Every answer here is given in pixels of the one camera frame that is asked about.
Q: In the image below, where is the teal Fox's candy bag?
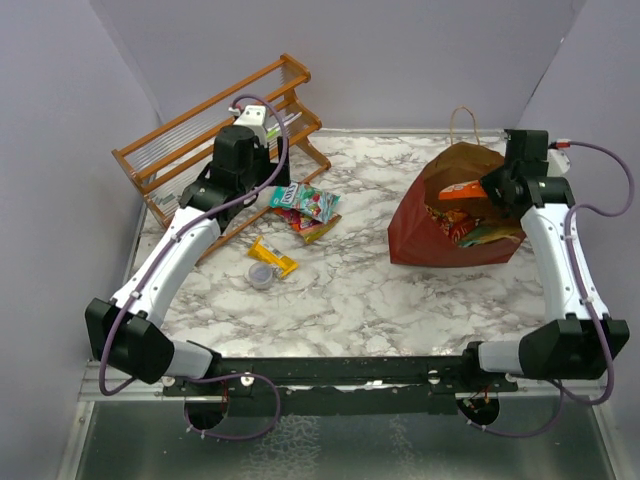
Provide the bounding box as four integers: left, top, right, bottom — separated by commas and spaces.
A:
269, 182, 340, 223

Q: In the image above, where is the orange fruit candy bag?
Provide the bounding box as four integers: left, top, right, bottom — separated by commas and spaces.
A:
272, 208, 342, 244

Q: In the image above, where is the yellow snack bar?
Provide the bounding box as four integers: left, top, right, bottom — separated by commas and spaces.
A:
247, 236, 299, 279

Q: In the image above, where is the red brown paper bag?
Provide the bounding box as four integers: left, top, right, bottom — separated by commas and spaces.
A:
387, 138, 525, 268

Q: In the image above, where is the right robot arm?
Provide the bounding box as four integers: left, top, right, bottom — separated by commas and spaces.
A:
459, 129, 630, 391

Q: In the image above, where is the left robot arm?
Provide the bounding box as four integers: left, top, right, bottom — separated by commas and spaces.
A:
85, 125, 289, 396

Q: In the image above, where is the red rice cracker bag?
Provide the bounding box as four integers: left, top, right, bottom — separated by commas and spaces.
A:
425, 205, 482, 243

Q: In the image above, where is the beige snack packet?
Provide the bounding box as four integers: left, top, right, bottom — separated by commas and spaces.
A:
461, 225, 522, 247

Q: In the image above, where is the small clear plastic cup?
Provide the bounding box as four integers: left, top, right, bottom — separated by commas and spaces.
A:
247, 262, 274, 290

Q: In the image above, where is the orange wooden rack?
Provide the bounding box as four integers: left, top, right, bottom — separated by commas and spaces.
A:
111, 53, 332, 261

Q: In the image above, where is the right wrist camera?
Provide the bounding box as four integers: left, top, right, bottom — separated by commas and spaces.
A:
547, 139, 571, 177

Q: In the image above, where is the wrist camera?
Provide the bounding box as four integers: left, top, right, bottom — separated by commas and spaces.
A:
228, 105, 268, 147
547, 139, 571, 177

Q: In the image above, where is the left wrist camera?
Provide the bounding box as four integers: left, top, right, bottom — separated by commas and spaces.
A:
228, 105, 268, 147

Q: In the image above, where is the black mounting rail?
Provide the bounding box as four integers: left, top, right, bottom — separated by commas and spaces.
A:
163, 351, 517, 417

